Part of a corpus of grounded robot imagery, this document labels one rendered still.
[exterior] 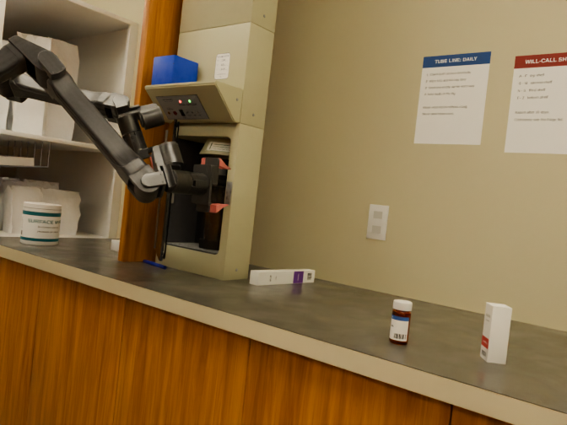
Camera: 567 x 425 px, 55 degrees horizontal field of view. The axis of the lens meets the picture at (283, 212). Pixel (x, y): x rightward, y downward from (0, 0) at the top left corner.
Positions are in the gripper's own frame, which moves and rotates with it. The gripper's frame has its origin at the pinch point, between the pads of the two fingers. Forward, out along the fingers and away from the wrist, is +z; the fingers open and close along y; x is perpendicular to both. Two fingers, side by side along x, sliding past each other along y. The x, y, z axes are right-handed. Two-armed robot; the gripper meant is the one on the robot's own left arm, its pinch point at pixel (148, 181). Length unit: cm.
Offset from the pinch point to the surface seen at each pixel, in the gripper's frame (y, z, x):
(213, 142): -22.9, -5.3, -8.2
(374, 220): -64, 35, -1
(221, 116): -25.9, -11.5, 2.9
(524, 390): -41, 49, 92
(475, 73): -99, -1, 22
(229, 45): -36.0, -31.5, -2.2
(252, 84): -38.2, -17.9, 2.1
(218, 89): -26.3, -18.4, 9.7
